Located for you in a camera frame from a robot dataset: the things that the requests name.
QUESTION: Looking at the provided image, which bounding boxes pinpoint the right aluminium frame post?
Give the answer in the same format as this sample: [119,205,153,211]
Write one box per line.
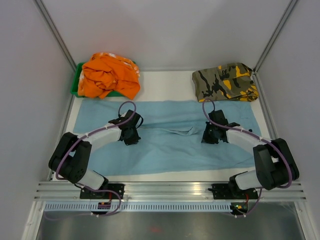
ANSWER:
[254,0,299,73]

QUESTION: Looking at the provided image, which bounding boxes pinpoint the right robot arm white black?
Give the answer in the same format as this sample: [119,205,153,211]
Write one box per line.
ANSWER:
[201,110,300,198]

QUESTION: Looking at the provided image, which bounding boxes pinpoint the camouflage folded trousers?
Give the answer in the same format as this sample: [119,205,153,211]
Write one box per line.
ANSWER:
[191,62,259,102]

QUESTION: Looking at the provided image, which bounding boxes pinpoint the aluminium frame post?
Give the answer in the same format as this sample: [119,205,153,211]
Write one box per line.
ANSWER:
[33,0,77,72]
[254,0,299,73]

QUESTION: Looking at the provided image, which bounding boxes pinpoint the slotted cable duct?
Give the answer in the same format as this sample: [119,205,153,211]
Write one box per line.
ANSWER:
[44,201,232,213]

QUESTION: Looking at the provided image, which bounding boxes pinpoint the green plastic bin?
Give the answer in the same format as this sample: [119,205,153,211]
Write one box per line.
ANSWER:
[70,62,124,98]

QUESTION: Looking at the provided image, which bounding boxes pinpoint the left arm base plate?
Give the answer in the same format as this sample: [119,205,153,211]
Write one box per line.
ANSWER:
[79,183,125,200]

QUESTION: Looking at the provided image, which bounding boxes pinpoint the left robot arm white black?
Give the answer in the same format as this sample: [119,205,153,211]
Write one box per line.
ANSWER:
[48,110,143,199]

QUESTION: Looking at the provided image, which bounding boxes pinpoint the light blue trousers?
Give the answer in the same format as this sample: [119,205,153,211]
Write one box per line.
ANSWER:
[73,99,261,177]

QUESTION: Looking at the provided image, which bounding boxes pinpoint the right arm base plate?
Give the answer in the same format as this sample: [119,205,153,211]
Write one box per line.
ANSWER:
[207,183,258,200]

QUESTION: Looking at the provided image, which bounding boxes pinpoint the aluminium front rail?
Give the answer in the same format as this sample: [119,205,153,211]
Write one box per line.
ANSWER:
[33,181,307,202]

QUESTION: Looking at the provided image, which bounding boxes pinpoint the orange trousers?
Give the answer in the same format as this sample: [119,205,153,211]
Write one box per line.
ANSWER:
[77,52,141,100]

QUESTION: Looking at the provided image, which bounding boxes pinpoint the left aluminium frame post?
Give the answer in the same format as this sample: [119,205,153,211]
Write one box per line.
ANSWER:
[33,0,77,72]

